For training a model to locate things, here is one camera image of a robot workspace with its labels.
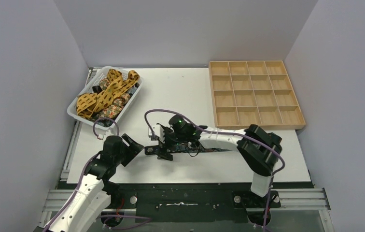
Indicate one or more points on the dark floral tie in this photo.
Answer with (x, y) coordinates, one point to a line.
(182, 148)

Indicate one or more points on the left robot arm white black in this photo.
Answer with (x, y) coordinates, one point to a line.
(91, 196)

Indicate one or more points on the wooden compartment tray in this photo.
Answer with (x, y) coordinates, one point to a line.
(254, 92)

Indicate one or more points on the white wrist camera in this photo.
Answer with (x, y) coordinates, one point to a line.
(157, 133)
(106, 134)

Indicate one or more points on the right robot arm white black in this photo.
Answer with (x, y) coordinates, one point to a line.
(259, 149)

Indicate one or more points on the white plastic basket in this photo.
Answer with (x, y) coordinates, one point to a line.
(104, 122)

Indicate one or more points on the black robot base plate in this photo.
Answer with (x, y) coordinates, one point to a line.
(192, 202)

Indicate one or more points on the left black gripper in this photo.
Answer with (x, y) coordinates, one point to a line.
(131, 147)

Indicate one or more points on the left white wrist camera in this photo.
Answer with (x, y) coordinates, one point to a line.
(106, 134)

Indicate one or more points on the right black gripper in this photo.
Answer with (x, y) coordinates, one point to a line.
(163, 154)

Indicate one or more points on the beige floral tie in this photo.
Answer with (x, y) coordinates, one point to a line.
(118, 99)

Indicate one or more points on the yellow patterned tie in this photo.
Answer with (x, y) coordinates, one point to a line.
(90, 103)

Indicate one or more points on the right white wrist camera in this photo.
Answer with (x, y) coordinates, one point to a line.
(157, 133)

